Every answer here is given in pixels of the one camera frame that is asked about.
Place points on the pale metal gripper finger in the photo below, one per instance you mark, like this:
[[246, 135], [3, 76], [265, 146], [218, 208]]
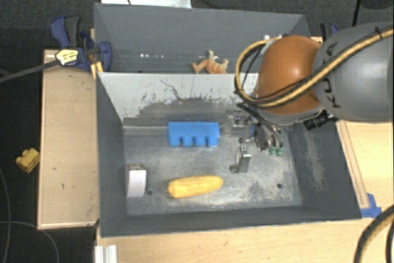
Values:
[[227, 127], [243, 160]]

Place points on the grey metal bin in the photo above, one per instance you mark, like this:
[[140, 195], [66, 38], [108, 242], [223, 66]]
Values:
[[197, 160]]

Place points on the yellow toy corn cob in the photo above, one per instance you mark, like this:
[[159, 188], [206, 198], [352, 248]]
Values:
[[194, 186]]

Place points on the blue studded toy block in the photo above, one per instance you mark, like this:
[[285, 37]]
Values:
[[192, 132]]

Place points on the white small box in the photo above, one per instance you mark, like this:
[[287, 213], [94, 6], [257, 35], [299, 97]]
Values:
[[136, 181]]

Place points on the tan toy animal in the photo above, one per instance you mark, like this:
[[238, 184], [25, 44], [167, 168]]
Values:
[[212, 66]]

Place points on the pale wood flat board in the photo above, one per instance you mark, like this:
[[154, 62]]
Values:
[[67, 144]]

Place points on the black cylinder on white bracket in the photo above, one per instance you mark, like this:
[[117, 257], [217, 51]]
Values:
[[315, 121]]

